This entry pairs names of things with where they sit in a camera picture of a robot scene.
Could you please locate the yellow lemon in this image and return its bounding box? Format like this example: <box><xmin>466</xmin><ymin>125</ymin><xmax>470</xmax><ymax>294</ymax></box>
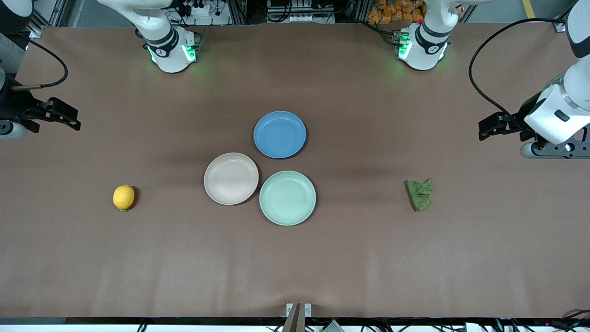
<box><xmin>113</xmin><ymin>184</ymin><xmax>136</xmax><ymax>212</ymax></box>

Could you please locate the green lettuce leaf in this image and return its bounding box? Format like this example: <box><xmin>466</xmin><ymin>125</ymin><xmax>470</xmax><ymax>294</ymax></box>
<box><xmin>406</xmin><ymin>178</ymin><xmax>434</xmax><ymax>213</ymax></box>

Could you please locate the bag of orange fruits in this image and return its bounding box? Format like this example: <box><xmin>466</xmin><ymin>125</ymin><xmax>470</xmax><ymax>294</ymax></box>
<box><xmin>367</xmin><ymin>0</ymin><xmax>425</xmax><ymax>25</ymax></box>

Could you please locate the beige plate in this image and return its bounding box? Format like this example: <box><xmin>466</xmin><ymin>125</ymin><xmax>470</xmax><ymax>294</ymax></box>
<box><xmin>204</xmin><ymin>152</ymin><xmax>260</xmax><ymax>206</ymax></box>

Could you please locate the white power strip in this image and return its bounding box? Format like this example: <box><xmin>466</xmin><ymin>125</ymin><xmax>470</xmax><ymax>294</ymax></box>
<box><xmin>177</xmin><ymin>0</ymin><xmax>231</xmax><ymax>26</ymax></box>

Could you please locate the blue plate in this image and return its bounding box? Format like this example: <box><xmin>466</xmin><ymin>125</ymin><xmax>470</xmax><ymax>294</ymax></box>
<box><xmin>253</xmin><ymin>111</ymin><xmax>307</xmax><ymax>159</ymax></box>

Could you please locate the pale green plate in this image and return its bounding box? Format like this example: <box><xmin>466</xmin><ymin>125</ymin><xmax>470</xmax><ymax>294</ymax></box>
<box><xmin>259</xmin><ymin>170</ymin><xmax>317</xmax><ymax>226</ymax></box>

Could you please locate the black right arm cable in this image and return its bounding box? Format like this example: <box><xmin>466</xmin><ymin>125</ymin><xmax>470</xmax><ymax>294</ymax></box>
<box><xmin>12</xmin><ymin>38</ymin><xmax>69</xmax><ymax>91</ymax></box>

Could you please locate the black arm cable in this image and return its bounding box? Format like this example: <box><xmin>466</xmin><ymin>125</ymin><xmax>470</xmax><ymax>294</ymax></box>
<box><xmin>469</xmin><ymin>18</ymin><xmax>567</xmax><ymax>132</ymax></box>
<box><xmin>12</xmin><ymin>38</ymin><xmax>69</xmax><ymax>91</ymax></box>

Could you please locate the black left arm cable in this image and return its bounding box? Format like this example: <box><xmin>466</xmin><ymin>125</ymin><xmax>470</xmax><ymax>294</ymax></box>
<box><xmin>469</xmin><ymin>18</ymin><xmax>567</xmax><ymax>132</ymax></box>

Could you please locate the white metal table bracket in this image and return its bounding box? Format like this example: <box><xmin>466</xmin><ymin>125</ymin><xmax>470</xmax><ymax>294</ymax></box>
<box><xmin>286</xmin><ymin>303</ymin><xmax>313</xmax><ymax>318</ymax></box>

